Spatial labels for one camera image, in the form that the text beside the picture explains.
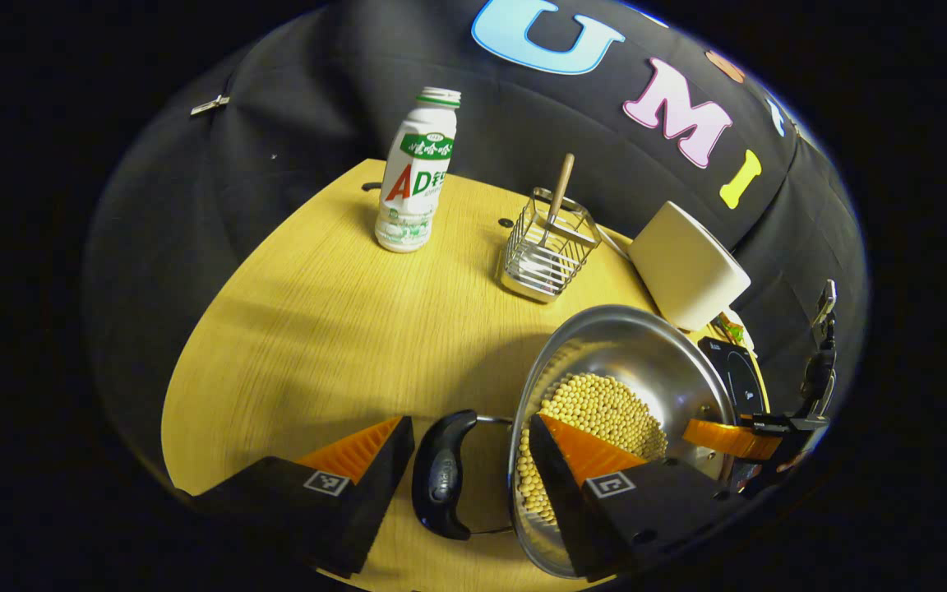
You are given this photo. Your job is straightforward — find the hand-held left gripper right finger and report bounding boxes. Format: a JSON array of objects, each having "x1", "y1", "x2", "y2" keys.
[{"x1": 529, "y1": 413, "x2": 758, "y2": 580}]

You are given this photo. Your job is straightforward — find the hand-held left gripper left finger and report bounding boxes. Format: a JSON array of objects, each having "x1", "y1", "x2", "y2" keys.
[{"x1": 173, "y1": 415, "x2": 415, "y2": 576}]

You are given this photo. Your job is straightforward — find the black induction cooktop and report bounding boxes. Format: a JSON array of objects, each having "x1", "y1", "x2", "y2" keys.
[{"x1": 697, "y1": 335, "x2": 770, "y2": 416}]

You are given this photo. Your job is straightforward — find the steel pot with black handles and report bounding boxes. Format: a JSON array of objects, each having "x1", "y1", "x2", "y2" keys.
[{"x1": 412, "y1": 304, "x2": 741, "y2": 579}]

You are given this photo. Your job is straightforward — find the large pile of yellow soybeans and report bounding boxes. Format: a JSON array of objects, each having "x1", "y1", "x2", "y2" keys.
[{"x1": 515, "y1": 372, "x2": 669, "y2": 527}]

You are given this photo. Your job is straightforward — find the sandwich with lettuce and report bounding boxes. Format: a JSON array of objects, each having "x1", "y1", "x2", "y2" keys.
[{"x1": 716, "y1": 312, "x2": 750, "y2": 346}]

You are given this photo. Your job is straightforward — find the white toaster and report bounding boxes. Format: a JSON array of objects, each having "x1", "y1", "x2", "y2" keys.
[{"x1": 628, "y1": 201, "x2": 752, "y2": 332}]

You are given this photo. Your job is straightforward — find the white drink bottle green label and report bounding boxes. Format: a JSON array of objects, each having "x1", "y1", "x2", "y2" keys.
[{"x1": 374, "y1": 87, "x2": 462, "y2": 253}]

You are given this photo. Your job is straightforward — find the black backdrop cloth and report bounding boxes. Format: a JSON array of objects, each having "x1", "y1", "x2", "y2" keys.
[{"x1": 83, "y1": 0, "x2": 869, "y2": 494}]

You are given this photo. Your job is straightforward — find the white toaster cable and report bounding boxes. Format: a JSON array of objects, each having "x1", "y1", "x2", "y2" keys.
[{"x1": 601, "y1": 226, "x2": 635, "y2": 260}]

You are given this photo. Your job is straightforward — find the metal wire utensil holder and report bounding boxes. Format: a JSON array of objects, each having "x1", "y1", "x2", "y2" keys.
[{"x1": 498, "y1": 187, "x2": 603, "y2": 304}]

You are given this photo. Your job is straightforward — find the wooden handled spoon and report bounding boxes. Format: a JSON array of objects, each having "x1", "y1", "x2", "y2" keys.
[{"x1": 541, "y1": 153, "x2": 575, "y2": 247}]

